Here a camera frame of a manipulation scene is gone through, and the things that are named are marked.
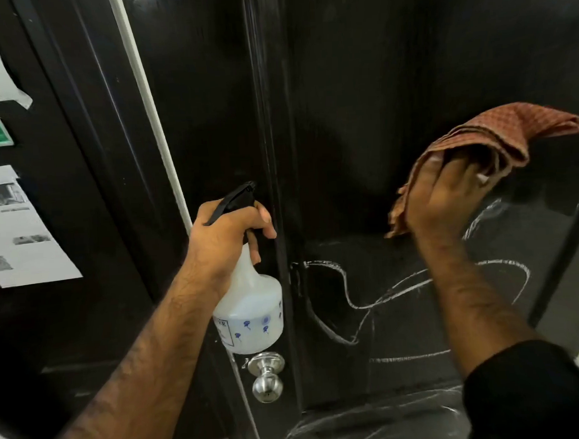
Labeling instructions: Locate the person's left hand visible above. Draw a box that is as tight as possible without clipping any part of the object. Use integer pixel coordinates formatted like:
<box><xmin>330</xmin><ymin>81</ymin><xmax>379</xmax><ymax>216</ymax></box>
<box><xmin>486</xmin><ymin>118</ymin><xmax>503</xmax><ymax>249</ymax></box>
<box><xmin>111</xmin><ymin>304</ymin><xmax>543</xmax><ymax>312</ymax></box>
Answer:
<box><xmin>182</xmin><ymin>196</ymin><xmax>280</xmax><ymax>300</ymax></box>

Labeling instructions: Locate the person's right hand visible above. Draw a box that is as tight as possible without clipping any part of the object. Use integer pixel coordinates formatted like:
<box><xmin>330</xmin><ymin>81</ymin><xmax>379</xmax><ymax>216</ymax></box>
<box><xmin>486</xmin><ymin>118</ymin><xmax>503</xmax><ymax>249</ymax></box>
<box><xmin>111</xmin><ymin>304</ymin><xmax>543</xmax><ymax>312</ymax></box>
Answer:
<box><xmin>402</xmin><ymin>147</ymin><xmax>507</xmax><ymax>250</ymax></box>

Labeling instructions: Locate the white spray bottle black trigger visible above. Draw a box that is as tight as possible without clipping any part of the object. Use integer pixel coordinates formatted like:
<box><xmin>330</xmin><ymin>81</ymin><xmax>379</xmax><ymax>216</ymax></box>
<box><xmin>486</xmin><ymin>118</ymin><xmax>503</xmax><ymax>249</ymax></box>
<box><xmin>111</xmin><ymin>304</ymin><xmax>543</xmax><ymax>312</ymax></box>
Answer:
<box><xmin>201</xmin><ymin>179</ymin><xmax>286</xmax><ymax>357</ymax></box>

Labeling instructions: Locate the orange checked cloth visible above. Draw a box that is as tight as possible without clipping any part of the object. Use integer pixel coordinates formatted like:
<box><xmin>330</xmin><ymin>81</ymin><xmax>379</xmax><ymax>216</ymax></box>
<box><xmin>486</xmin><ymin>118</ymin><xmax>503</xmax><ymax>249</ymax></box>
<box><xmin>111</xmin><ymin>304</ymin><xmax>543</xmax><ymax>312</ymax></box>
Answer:
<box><xmin>379</xmin><ymin>98</ymin><xmax>579</xmax><ymax>240</ymax></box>

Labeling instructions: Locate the silver door knob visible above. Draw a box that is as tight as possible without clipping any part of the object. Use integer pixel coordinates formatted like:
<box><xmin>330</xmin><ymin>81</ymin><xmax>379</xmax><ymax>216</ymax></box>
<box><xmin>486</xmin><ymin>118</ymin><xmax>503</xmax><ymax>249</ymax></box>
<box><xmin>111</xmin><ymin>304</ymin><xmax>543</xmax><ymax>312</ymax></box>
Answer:
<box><xmin>240</xmin><ymin>351</ymin><xmax>288</xmax><ymax>405</ymax></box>

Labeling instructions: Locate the black wooden door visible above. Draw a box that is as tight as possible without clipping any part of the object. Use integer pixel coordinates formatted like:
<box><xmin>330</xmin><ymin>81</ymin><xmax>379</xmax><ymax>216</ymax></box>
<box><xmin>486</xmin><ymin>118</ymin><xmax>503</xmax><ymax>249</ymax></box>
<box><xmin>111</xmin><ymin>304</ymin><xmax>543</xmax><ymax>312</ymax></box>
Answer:
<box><xmin>123</xmin><ymin>0</ymin><xmax>579</xmax><ymax>439</ymax></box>

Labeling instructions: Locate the person's left forearm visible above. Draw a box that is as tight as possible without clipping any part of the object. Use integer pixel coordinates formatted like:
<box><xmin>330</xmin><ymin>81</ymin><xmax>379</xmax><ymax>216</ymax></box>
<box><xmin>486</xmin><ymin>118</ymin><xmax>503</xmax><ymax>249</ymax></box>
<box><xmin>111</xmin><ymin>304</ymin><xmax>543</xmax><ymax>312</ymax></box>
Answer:
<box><xmin>26</xmin><ymin>268</ymin><xmax>229</xmax><ymax>439</ymax></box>

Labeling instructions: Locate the person's right forearm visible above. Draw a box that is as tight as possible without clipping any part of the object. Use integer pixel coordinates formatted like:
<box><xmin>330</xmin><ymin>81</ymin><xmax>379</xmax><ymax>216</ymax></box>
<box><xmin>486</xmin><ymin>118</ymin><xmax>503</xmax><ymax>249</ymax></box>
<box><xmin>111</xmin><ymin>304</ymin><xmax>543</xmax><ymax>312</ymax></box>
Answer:
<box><xmin>414</xmin><ymin>232</ymin><xmax>545</xmax><ymax>381</ymax></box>

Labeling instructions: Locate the black laundry room door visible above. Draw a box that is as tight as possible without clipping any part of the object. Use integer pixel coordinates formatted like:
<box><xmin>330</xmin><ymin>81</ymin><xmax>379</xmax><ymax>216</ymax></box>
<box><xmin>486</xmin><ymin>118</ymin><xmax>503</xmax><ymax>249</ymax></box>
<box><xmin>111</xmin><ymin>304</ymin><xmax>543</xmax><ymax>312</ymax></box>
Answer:
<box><xmin>0</xmin><ymin>0</ymin><xmax>162</xmax><ymax>439</ymax></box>

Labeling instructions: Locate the printed paper notice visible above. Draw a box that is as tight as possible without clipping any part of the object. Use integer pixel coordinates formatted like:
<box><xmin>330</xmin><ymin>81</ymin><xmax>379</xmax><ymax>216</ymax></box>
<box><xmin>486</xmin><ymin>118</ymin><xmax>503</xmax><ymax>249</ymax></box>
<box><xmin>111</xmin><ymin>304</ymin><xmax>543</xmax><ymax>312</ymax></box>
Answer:
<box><xmin>0</xmin><ymin>162</ymin><xmax>84</xmax><ymax>289</ymax></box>

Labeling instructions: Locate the black right sleeve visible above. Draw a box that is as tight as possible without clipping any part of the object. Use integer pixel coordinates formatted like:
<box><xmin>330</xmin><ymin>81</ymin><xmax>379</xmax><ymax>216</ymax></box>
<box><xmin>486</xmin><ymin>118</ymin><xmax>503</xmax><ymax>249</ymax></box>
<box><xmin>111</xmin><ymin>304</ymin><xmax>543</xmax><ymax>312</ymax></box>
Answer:
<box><xmin>459</xmin><ymin>337</ymin><xmax>579</xmax><ymax>439</ymax></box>

